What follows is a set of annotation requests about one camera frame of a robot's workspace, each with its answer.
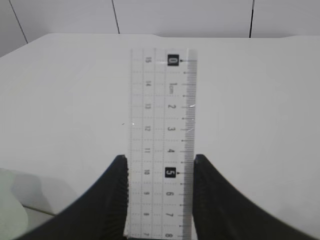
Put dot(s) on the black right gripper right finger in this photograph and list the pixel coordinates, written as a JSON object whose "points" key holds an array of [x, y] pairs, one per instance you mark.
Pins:
{"points": [[221, 212]]}

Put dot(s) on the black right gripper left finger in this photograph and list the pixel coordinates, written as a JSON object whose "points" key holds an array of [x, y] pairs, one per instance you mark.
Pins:
{"points": [[99, 214]]}

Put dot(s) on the clear plastic ruler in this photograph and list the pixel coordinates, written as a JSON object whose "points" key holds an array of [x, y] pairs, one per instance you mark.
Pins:
{"points": [[162, 114]]}

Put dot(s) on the translucent green wavy glass plate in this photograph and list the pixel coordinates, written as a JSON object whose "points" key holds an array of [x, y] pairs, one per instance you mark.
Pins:
{"points": [[13, 217]]}

